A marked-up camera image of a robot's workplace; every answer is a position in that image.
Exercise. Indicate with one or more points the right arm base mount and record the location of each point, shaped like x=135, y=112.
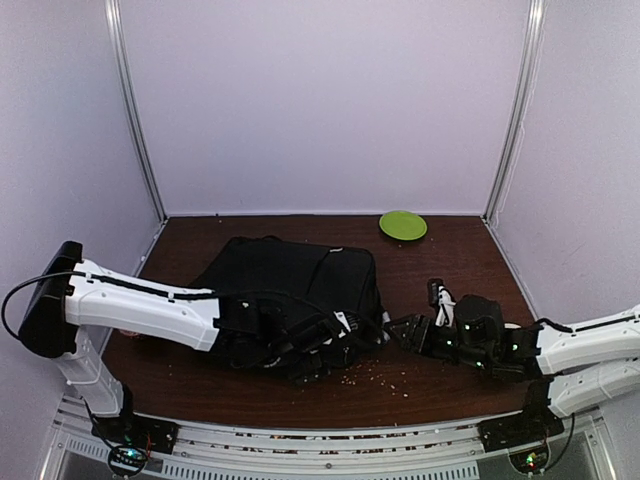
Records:
x=525, y=434

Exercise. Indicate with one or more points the front aluminium rail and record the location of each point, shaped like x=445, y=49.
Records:
x=445, y=450

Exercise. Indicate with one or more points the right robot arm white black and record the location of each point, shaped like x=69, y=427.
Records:
x=575, y=366

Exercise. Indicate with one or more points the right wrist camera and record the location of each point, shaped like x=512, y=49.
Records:
x=441, y=300

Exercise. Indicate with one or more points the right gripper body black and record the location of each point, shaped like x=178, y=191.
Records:
x=429, y=347

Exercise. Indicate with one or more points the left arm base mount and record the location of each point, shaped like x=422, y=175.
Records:
x=131, y=438

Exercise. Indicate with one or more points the black student backpack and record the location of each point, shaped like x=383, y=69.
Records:
x=277, y=299

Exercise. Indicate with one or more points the green plate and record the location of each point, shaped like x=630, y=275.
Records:
x=403, y=225

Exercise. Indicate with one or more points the red patterned small bowl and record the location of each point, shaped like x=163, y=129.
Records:
x=131, y=334

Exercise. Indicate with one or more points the left aluminium frame post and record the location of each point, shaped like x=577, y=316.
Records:
x=117, y=37

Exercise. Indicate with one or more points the right aluminium frame post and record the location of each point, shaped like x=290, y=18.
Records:
x=526, y=75

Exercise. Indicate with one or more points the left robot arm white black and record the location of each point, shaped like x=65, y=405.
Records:
x=74, y=294

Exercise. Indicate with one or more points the aluminium frame post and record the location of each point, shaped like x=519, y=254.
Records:
x=117, y=37
x=526, y=75

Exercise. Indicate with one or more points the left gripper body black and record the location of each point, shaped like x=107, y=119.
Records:
x=305, y=371

